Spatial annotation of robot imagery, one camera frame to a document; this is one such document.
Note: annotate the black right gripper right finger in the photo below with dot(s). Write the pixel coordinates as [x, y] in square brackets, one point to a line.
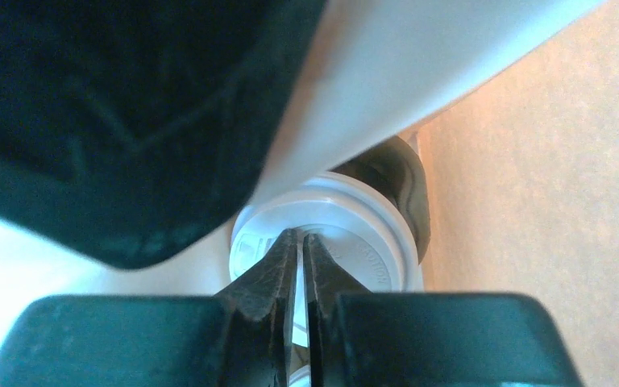
[333, 362]

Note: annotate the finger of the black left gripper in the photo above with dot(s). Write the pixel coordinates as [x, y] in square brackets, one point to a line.
[132, 129]

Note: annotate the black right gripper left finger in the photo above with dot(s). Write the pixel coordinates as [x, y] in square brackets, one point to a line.
[259, 337]

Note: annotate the white plastic cup lid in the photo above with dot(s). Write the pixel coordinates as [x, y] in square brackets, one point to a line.
[364, 232]

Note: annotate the dark translucent coffee cup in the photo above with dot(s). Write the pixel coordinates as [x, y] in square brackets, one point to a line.
[394, 169]

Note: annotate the orange paper bag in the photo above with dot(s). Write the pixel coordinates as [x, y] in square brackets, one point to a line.
[514, 109]

